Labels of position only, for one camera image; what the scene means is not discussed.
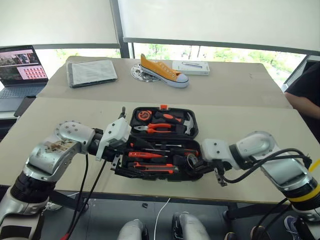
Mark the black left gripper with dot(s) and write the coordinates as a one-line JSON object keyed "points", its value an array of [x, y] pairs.
{"points": [[113, 152]]}

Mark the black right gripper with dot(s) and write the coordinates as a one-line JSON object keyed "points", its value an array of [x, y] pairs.
{"points": [[207, 166]]}

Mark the orange voltage tester pen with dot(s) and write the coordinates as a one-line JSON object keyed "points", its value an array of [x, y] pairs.
{"points": [[142, 154]]}

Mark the black orange utility knife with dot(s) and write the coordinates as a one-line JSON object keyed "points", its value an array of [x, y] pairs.
{"points": [[155, 168]]}

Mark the black plastic tool case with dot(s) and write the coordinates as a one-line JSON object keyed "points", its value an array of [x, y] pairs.
{"points": [[162, 160]]}

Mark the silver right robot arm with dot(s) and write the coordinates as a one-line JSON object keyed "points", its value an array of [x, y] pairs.
{"points": [[282, 170]]}

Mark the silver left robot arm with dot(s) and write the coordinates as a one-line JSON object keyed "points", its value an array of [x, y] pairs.
{"points": [[50, 155]]}

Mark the orange black tape measure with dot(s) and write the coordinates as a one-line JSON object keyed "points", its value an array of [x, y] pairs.
{"points": [[144, 115]]}

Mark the black table leg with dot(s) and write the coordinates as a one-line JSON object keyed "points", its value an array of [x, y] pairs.
{"points": [[250, 211], [67, 200]]}

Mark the silver right robot leg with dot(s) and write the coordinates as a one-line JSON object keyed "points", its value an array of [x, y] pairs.
{"points": [[191, 227]]}

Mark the silver robot leg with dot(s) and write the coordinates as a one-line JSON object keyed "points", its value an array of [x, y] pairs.
{"points": [[131, 231], [191, 227]]}

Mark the black orange shoe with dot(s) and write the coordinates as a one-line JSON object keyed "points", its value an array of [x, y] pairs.
{"points": [[258, 233], [230, 236]]}

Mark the round silver disc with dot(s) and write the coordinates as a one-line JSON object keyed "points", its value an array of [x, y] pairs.
{"points": [[137, 72]]}

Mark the tablet in clear plastic sleeve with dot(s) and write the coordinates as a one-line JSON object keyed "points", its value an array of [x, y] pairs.
{"points": [[92, 72]]}

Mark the small black floor object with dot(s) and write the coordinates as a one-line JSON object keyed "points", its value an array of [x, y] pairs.
{"points": [[144, 205]]}

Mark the orange canvas sneaker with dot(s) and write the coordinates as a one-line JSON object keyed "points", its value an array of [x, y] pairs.
{"points": [[162, 71]]}

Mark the blue grey sneaker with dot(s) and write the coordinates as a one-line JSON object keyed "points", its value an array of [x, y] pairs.
{"points": [[291, 225]]}

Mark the silver left robot leg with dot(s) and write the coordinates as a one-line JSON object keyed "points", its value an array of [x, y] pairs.
{"points": [[131, 231]]}

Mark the white red sneaker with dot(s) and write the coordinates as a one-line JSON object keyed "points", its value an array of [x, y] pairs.
{"points": [[53, 206]]}

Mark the flat white product box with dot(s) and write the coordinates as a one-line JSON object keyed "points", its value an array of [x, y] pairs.
{"points": [[191, 67]]}

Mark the person in black clothes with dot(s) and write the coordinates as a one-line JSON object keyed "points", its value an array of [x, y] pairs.
{"points": [[307, 100]]}

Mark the open laptop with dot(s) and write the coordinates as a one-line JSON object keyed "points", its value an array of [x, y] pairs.
{"points": [[22, 67]]}

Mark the narrow white roller blind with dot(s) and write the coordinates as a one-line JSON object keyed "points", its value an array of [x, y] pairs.
{"points": [[57, 20]]}

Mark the wide white roller blind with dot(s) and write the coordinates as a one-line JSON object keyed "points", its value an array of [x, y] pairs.
{"points": [[220, 17]]}

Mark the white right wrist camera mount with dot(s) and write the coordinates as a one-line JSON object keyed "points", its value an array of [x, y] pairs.
{"points": [[217, 152]]}

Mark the dark grey window frame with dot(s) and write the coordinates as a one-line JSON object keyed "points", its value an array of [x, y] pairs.
{"points": [[120, 30]]}

